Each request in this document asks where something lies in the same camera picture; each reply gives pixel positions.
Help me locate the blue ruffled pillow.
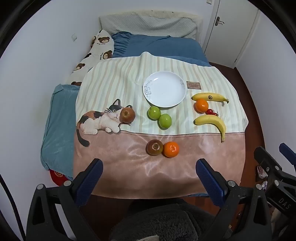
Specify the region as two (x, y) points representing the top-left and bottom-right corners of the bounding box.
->
(112, 31), (171, 58)

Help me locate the curved yellow banana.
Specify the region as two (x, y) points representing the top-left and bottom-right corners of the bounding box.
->
(193, 115), (226, 143)

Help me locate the bear print pillow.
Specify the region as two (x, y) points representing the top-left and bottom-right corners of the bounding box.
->
(65, 30), (115, 87)

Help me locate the brownish green apple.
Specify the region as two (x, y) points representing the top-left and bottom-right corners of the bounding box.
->
(146, 139), (164, 156)

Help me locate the striped cat print cloth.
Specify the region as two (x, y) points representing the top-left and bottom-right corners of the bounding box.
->
(72, 52), (249, 200)

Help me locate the small plastic packet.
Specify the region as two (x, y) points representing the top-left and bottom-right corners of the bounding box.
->
(255, 166), (269, 189)

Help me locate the grey quilted pillow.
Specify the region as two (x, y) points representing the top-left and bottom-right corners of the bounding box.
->
(99, 11), (203, 42)

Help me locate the yellow banana with dark sticker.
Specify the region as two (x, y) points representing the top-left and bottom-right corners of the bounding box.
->
(191, 92), (229, 104)

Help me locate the red patterned item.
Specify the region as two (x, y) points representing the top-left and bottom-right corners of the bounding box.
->
(49, 170), (70, 186)

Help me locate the white floral plate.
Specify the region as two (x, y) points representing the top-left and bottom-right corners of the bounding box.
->
(142, 71), (187, 108)

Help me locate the blue velvet cushion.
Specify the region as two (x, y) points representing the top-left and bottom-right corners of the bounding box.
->
(40, 84), (80, 181)

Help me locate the grey fuzzy clothing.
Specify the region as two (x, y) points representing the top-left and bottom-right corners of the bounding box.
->
(109, 198), (234, 241)

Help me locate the white door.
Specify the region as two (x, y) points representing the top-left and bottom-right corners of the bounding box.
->
(203, 0), (260, 69)

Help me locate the red apple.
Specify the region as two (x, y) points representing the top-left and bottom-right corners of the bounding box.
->
(119, 107), (136, 123)

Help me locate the orange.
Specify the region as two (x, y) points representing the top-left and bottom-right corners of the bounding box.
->
(163, 141), (180, 158)
(194, 98), (209, 113)

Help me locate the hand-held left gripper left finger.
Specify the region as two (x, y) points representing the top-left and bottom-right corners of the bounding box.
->
(26, 158), (104, 241)

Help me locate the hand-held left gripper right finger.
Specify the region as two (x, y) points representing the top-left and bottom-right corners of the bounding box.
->
(195, 158), (272, 241)

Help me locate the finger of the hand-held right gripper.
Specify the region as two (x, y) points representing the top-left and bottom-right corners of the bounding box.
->
(254, 146), (289, 178)
(279, 143), (296, 166)

